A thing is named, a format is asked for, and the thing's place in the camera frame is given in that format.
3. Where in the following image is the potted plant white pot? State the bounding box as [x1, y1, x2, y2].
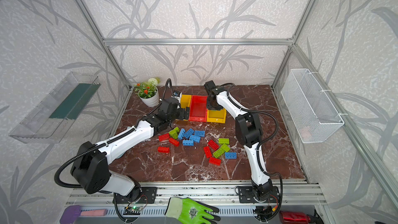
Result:
[134, 77, 160, 107]

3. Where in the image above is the white wire mesh basket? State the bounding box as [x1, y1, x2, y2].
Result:
[282, 68, 344, 144]

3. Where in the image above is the red metallic tool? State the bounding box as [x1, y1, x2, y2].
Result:
[279, 211, 324, 224]

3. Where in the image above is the red lego brick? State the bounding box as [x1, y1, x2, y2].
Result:
[169, 138, 180, 147]
[159, 133, 170, 142]
[209, 157, 221, 166]
[208, 140, 219, 151]
[158, 147, 170, 153]
[203, 146, 212, 158]

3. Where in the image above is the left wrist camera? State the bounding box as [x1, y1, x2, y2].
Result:
[173, 90, 182, 98]

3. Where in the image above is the blue lego brick tilted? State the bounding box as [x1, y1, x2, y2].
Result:
[183, 128, 194, 140]

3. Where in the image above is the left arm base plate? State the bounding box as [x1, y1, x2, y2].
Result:
[113, 187, 158, 204]

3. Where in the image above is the blue lego brick upper right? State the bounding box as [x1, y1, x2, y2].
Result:
[194, 130, 205, 137]

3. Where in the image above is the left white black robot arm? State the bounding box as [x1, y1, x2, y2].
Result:
[54, 96, 184, 200]

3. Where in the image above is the green lego brick small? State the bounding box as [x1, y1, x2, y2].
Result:
[220, 144, 231, 152]

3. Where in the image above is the blue lego brick centre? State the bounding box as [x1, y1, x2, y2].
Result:
[189, 135, 201, 143]

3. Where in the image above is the blue lego brick far right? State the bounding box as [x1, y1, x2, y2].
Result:
[224, 152, 237, 160]

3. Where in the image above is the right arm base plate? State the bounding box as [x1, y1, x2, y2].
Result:
[235, 186, 280, 204]

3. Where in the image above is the left yellow plastic bin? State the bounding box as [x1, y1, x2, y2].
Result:
[177, 94, 192, 121]

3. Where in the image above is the green work glove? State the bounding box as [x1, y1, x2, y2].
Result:
[165, 197, 221, 224]

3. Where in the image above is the right yellow plastic bin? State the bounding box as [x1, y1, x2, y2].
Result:
[206, 96, 227, 124]

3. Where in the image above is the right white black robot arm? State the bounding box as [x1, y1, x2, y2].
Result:
[204, 80, 283, 202]

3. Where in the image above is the clear acrylic wall shelf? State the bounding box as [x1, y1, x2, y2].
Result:
[9, 72, 101, 144]

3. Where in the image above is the blue lego brick lower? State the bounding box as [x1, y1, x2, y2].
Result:
[182, 140, 194, 146]

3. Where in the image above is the red plastic bin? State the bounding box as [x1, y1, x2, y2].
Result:
[189, 95, 207, 122]

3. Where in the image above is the blue lego brick leftmost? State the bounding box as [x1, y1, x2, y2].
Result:
[178, 128, 186, 140]

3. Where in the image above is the yellow plastic bin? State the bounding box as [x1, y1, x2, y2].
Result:
[206, 96, 227, 124]
[177, 94, 192, 121]

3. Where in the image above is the red lego brick bottom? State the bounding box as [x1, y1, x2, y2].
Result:
[209, 157, 221, 166]

